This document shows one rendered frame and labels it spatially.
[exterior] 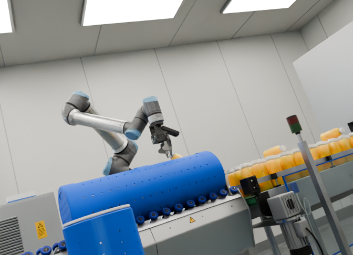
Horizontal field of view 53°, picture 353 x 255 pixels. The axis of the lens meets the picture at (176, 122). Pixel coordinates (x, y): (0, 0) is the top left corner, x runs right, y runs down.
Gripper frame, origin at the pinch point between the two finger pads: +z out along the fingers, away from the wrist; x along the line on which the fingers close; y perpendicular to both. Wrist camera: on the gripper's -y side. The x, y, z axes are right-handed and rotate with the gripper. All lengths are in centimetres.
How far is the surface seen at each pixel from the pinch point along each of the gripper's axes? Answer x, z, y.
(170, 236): 14.1, 42.8, 20.6
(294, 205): 36, 48, -43
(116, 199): 14.6, 18.2, 42.7
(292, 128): 36, 8, -63
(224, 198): 10.7, 33.2, -18.7
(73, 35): -214, -215, -31
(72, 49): -248, -216, -35
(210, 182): 13.0, 22.9, -12.2
